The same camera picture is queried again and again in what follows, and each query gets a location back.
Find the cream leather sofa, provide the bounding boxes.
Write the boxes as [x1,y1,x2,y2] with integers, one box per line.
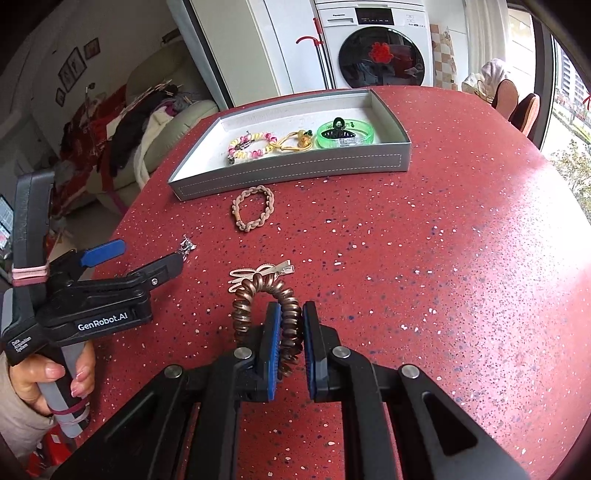
[86,41,218,196]

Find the person's left forearm sleeve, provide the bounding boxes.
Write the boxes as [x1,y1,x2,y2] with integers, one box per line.
[0,354,55,463]

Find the beige bow hair clip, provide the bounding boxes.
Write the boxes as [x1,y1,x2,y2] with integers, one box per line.
[228,260,294,293]

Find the grey jewelry tray box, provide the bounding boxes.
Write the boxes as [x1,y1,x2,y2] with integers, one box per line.
[168,89,412,201]

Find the checkered hanging towel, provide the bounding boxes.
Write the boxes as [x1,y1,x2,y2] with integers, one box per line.
[430,24,459,91]

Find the framed wall pictures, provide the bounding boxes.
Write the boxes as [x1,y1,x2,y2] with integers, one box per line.
[55,38,100,107]

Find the white front-load washing machine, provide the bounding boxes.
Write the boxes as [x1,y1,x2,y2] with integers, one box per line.
[315,1,434,89]

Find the person's left hand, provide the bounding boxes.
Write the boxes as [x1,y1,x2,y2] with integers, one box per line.
[8,341,96,416]

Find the white bag on chair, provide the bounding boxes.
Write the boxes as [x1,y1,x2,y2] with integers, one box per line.
[462,58,507,104]

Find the red handled mop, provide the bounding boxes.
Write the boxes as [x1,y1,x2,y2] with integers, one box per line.
[295,17,334,90]

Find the pile of clothes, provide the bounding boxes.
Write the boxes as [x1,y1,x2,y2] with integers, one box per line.
[50,81,198,217]

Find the brown chair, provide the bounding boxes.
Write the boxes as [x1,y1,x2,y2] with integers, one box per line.
[492,79,519,120]
[509,93,540,136]

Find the pink yellow beaded bracelet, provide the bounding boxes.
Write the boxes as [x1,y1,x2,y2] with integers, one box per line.
[225,131,279,165]

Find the green translucent bangle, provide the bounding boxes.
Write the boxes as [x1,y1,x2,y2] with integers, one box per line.
[315,117,375,149]

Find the beige braided bracelet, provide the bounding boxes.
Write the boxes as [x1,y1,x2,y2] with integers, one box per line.
[230,184,276,233]

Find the black hair claw clip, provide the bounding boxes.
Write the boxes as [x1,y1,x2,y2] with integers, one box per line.
[320,117,356,140]

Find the silver heart pendant charm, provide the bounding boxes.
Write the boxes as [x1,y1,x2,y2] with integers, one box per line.
[177,234,197,261]

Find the white tall cabinet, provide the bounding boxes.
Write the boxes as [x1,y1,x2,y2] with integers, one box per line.
[167,0,327,111]

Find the brown spiral hair tie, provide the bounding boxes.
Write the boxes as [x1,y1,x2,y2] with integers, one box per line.
[230,272,306,379]

